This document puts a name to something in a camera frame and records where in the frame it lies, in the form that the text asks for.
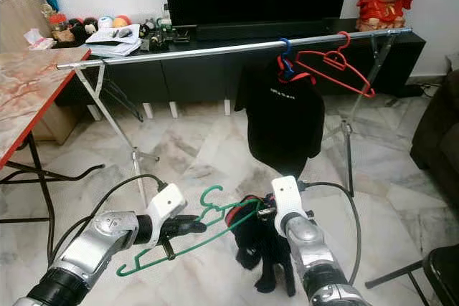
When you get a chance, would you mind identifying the black metal chair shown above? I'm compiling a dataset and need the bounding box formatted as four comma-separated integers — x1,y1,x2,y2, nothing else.
366,245,459,306

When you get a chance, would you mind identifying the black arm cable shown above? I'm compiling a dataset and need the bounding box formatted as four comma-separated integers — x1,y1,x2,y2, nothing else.
48,173,169,264
298,181,363,285

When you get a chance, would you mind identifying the stack of white papers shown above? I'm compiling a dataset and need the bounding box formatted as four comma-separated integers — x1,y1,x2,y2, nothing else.
85,24,143,58

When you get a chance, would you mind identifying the black soundbar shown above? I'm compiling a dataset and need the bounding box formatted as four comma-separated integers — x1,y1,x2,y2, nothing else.
195,21,327,42

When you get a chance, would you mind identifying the black shirt with red collar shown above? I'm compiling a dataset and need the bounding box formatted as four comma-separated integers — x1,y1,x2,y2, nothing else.
233,61,326,180

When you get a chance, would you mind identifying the pink marble table red edge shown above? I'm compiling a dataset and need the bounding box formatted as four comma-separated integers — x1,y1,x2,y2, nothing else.
0,47,105,264

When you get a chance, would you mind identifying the green plastic hanger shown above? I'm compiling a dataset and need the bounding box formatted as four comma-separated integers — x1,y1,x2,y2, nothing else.
116,186,262,278

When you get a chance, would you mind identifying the pink white tissue box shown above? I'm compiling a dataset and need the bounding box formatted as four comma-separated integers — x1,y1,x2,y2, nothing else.
24,28,55,50

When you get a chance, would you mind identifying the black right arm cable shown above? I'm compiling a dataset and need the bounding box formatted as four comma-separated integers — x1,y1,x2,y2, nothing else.
298,181,363,285

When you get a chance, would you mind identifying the red plastic hanger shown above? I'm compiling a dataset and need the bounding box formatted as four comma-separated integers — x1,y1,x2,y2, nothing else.
290,31,377,99

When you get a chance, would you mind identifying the black low TV console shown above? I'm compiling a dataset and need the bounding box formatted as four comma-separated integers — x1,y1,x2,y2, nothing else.
72,30,426,106

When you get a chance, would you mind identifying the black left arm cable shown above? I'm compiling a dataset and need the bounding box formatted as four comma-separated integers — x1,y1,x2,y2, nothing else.
48,173,169,264

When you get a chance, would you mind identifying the silver metal clothes rack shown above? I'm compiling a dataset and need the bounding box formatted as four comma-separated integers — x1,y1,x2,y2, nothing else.
56,28,414,210

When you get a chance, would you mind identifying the dark brown sofa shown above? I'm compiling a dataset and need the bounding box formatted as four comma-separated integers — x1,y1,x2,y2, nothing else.
410,70,459,192

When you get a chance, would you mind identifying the blue plastic hanger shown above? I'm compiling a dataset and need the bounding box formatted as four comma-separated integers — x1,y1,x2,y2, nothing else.
278,37,298,81

